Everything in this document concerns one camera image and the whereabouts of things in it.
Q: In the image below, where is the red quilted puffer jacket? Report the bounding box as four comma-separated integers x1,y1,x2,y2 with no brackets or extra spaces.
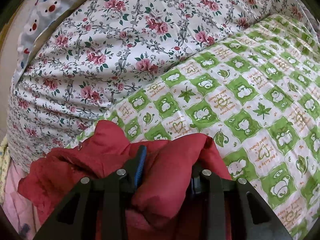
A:
18,120,230,239

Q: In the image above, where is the pink blanket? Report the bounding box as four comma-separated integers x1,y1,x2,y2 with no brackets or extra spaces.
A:
2,161,40,239

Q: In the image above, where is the yellow patterned cloth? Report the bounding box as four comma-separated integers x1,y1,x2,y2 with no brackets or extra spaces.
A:
0,136,10,205

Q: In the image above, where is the green white patterned bed sheet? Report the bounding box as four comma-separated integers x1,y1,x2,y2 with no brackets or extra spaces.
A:
67,13,320,240

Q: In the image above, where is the floral rose pattern quilt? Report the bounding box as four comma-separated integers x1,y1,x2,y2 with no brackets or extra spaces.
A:
7,0,319,171

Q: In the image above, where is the grey bear pattern pillow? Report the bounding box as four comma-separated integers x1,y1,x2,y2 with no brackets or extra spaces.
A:
12,0,82,85

